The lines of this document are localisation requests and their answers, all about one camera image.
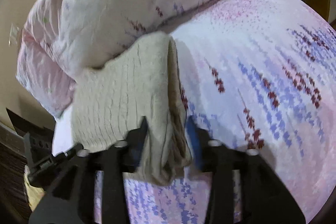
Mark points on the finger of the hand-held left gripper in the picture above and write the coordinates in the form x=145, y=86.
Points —
x=56, y=159
x=39, y=142

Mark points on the pink floral pillow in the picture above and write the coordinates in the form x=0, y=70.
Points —
x=44, y=77

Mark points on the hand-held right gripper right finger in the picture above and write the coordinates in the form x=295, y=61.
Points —
x=193, y=140

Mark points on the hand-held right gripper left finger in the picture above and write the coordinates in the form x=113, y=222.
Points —
x=136, y=140

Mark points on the floral lavender bed sheet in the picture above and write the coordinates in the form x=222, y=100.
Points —
x=262, y=56

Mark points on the pale floral pillow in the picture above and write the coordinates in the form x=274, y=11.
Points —
x=131, y=3

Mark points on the pale yellow cloth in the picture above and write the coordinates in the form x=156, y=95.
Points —
x=32, y=192

